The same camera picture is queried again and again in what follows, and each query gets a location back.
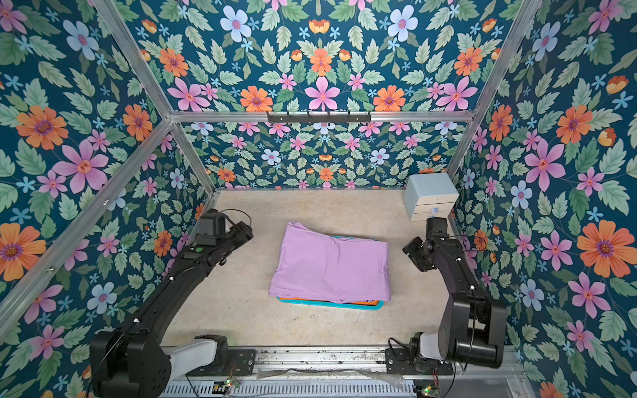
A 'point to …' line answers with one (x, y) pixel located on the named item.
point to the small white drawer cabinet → (429, 196)
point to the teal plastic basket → (371, 307)
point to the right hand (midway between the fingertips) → (408, 250)
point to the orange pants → (374, 303)
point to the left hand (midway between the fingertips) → (249, 229)
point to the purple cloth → (313, 264)
